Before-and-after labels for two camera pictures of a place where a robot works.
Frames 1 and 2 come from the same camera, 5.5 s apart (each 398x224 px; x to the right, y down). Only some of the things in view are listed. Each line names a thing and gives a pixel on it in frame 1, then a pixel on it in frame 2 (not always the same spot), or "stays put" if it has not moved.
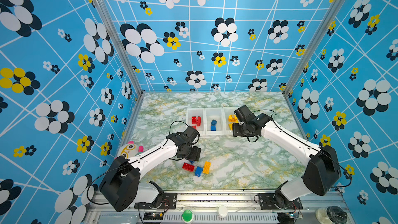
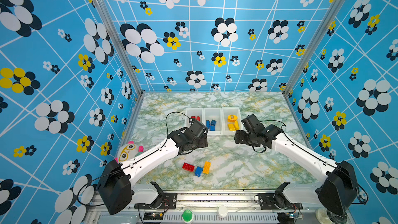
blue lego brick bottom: [198, 171] stays put
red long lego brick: [188, 167] stays put
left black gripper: [196, 154] → [204, 141]
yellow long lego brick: [207, 167] stays put
